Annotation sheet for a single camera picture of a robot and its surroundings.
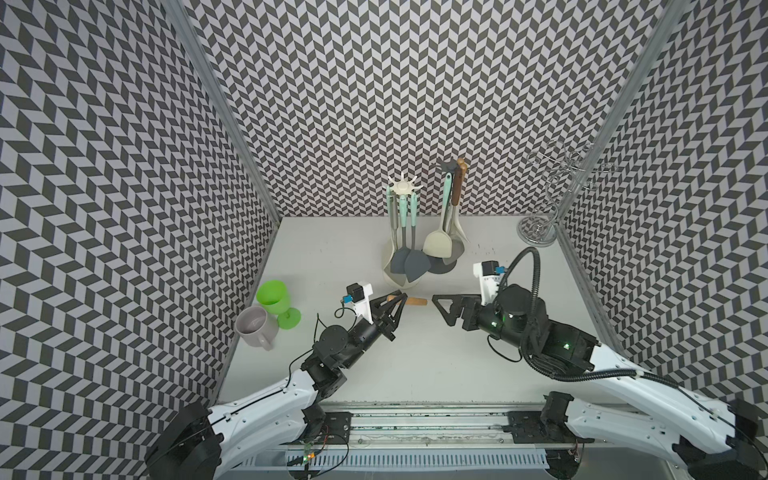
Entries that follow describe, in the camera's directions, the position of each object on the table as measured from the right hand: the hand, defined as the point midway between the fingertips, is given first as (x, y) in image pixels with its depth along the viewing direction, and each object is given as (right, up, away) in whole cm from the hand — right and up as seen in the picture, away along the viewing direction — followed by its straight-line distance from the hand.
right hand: (445, 305), depth 67 cm
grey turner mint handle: (-11, +10, +20) cm, 24 cm away
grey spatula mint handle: (-5, +9, +20) cm, 22 cm away
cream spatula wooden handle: (-8, 0, +3) cm, 8 cm away
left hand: (-9, +1, +2) cm, 10 cm away
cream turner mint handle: (+2, +14, +26) cm, 30 cm away
